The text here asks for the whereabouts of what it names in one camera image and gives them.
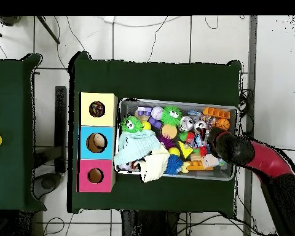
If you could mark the green spiky ball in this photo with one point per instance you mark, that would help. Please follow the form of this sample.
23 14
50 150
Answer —
131 124

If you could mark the mint waffle cloth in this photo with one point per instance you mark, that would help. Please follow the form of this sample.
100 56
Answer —
137 146

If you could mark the cream waffle cloth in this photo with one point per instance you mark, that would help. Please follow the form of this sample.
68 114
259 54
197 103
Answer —
154 164

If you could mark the colourful spotted cloth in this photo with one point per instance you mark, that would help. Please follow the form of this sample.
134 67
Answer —
97 109

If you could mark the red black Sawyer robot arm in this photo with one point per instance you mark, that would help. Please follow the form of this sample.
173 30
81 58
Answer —
268 159

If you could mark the wooden box with three holes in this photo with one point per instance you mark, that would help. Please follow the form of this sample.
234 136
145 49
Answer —
95 152

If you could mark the yellow smiley ball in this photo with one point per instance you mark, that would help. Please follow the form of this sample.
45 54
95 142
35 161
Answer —
147 125

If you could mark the white toy baseball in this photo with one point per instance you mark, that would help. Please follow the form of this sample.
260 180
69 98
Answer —
157 112

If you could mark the purple spiky toy with eyes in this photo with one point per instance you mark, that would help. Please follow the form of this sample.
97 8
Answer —
166 141

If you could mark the green spiky toy with eyes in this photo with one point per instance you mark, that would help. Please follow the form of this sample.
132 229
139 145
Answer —
171 115

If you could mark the silver drink can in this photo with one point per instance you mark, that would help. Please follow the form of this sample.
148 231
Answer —
186 123

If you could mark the blue spiky ball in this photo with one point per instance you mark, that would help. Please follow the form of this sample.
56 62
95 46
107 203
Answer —
174 165

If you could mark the dark green table cloth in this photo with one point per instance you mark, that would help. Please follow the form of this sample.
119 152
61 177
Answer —
162 81
9 98

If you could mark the orange toy basketball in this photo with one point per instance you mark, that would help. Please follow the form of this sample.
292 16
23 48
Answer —
223 124

